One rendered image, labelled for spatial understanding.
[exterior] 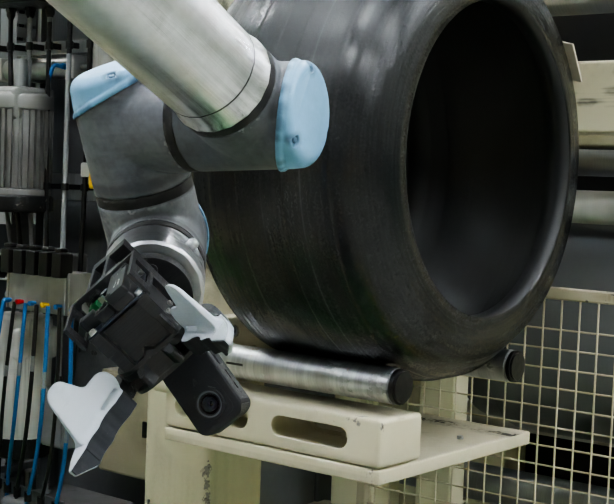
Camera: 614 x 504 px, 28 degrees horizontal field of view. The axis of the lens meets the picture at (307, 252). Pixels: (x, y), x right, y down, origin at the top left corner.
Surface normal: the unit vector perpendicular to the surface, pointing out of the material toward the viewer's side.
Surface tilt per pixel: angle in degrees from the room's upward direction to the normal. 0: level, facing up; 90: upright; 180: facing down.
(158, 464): 90
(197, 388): 86
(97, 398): 62
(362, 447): 90
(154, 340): 107
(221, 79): 120
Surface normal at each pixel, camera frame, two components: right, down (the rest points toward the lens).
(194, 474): -0.62, 0.02
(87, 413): 0.61, -0.40
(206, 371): -0.27, -0.04
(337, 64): -0.34, -0.30
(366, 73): 0.10, -0.18
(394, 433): 0.78, 0.07
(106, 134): -0.43, 0.37
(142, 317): 0.06, 0.34
